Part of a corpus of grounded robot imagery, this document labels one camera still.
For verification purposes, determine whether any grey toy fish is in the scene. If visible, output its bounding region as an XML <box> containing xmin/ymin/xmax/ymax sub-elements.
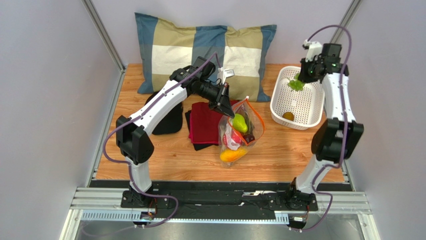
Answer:
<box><xmin>245</xmin><ymin>113</ymin><xmax>256</xmax><ymax>134</ymax></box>

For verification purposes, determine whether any dark red folded cloth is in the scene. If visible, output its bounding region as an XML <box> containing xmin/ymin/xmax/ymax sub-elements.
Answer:
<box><xmin>189</xmin><ymin>102</ymin><xmax>224</xmax><ymax>145</ymax></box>

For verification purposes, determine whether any clear zip bag orange zipper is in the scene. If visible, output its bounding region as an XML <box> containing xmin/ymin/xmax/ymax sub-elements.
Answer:
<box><xmin>218</xmin><ymin>97</ymin><xmax>265</xmax><ymax>167</ymax></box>

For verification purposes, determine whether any aluminium frame rail base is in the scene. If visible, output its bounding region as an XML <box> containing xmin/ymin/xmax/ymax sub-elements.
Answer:
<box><xmin>68</xmin><ymin>183</ymin><xmax>381</xmax><ymax>240</ymax></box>

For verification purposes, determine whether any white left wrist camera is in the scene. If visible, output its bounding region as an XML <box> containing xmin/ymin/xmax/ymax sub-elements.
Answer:
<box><xmin>216</xmin><ymin>67</ymin><xmax>235</xmax><ymax>85</ymax></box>

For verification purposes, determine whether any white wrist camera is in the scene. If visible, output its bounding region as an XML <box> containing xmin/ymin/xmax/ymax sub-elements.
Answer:
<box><xmin>302</xmin><ymin>39</ymin><xmax>323</xmax><ymax>62</ymax></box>
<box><xmin>216</xmin><ymin>67</ymin><xmax>235</xmax><ymax>85</ymax></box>

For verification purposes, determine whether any green pear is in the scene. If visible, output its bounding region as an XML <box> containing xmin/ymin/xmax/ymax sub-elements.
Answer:
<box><xmin>232</xmin><ymin>113</ymin><xmax>248</xmax><ymax>134</ymax></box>

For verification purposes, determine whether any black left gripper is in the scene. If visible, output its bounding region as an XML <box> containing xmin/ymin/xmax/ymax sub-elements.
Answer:
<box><xmin>196</xmin><ymin>79</ymin><xmax>235</xmax><ymax>119</ymax></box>

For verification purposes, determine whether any green grape bunch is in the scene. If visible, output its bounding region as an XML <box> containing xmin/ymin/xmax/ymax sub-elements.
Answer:
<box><xmin>287</xmin><ymin>73</ymin><xmax>305</xmax><ymax>92</ymax></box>

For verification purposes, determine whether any blue beige checkered pillow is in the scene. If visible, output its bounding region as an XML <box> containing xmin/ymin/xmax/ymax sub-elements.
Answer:
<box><xmin>135</xmin><ymin>13</ymin><xmax>277</xmax><ymax>102</ymax></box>

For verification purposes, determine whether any right aluminium corner post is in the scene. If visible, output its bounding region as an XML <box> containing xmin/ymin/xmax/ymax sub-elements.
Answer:
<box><xmin>330</xmin><ymin>0</ymin><xmax>363</xmax><ymax>44</ymax></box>

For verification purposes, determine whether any red apple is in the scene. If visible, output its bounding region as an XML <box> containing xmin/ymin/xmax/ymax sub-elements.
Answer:
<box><xmin>222</xmin><ymin>130</ymin><xmax>243</xmax><ymax>151</ymax></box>

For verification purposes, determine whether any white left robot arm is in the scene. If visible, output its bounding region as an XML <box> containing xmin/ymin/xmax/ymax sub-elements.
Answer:
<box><xmin>115</xmin><ymin>56</ymin><xmax>235</xmax><ymax>207</ymax></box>

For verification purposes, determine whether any white perforated plastic basket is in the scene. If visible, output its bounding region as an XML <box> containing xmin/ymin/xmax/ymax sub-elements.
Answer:
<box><xmin>270</xmin><ymin>66</ymin><xmax>325</xmax><ymax>130</ymax></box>

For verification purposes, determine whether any aluminium corner post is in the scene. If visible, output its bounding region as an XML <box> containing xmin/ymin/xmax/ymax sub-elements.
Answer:
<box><xmin>330</xmin><ymin>0</ymin><xmax>363</xmax><ymax>44</ymax></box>
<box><xmin>81</xmin><ymin>0</ymin><xmax>126</xmax><ymax>73</ymax></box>

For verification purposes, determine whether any dark purple date fruit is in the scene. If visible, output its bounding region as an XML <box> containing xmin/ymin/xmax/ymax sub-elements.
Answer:
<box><xmin>243</xmin><ymin>133</ymin><xmax>256</xmax><ymax>145</ymax></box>

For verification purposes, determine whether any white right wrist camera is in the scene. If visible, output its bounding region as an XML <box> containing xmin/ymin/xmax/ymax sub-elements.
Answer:
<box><xmin>302</xmin><ymin>39</ymin><xmax>323</xmax><ymax>62</ymax></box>

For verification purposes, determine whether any orange yellow mango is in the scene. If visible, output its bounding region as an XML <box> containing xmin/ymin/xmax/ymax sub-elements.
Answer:
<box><xmin>219</xmin><ymin>147</ymin><xmax>248</xmax><ymax>163</ymax></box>

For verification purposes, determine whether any brown kiwi fruit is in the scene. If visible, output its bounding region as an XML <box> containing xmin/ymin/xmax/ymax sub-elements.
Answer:
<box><xmin>282</xmin><ymin>111</ymin><xmax>295</xmax><ymax>122</ymax></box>

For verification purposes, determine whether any black cap with letter R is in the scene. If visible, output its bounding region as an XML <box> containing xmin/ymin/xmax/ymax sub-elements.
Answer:
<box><xmin>152</xmin><ymin>102</ymin><xmax>184</xmax><ymax>136</ymax></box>

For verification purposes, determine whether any black folded cloth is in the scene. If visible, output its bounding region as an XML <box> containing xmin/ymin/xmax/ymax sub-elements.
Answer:
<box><xmin>184</xmin><ymin>110</ymin><xmax>217</xmax><ymax>151</ymax></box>

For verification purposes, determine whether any left aluminium corner post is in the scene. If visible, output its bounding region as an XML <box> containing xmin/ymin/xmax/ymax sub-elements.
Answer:
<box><xmin>81</xmin><ymin>0</ymin><xmax>126</xmax><ymax>73</ymax></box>

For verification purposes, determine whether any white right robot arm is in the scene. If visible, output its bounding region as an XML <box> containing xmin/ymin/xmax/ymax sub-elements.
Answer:
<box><xmin>285</xmin><ymin>40</ymin><xmax>364</xmax><ymax>210</ymax></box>

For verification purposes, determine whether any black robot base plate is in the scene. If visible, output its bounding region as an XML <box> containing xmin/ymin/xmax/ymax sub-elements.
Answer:
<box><xmin>89</xmin><ymin>178</ymin><xmax>354</xmax><ymax>222</ymax></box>

